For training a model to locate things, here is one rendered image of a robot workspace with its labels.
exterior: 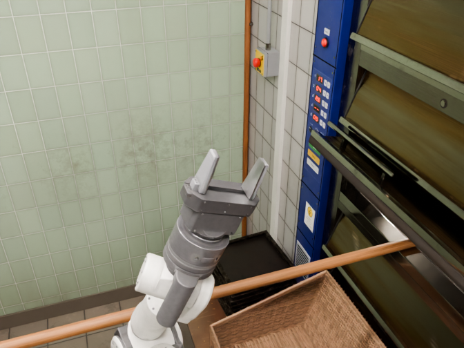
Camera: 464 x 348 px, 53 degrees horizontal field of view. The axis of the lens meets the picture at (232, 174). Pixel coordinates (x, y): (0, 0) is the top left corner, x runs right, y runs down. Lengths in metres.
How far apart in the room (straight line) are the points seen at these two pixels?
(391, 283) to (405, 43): 0.72
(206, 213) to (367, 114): 0.85
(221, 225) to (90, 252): 1.99
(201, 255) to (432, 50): 0.75
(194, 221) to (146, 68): 1.56
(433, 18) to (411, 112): 0.24
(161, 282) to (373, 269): 0.97
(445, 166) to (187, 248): 0.72
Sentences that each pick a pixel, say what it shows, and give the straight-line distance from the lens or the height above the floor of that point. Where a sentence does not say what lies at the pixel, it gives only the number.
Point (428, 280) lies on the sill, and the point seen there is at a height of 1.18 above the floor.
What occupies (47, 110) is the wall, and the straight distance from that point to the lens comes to 2.21.
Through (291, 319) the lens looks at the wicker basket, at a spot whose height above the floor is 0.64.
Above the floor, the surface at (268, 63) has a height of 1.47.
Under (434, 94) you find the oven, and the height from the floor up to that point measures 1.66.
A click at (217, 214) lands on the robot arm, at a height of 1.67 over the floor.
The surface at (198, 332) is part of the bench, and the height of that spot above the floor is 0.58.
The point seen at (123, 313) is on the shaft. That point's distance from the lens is 1.19.
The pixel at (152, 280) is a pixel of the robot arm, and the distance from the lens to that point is 0.76.
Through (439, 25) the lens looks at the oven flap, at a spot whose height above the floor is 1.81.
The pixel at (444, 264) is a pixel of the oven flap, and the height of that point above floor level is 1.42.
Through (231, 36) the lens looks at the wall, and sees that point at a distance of 2.24.
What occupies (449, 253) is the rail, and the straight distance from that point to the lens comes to 1.06.
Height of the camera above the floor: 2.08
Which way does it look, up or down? 32 degrees down
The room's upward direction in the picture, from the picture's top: straight up
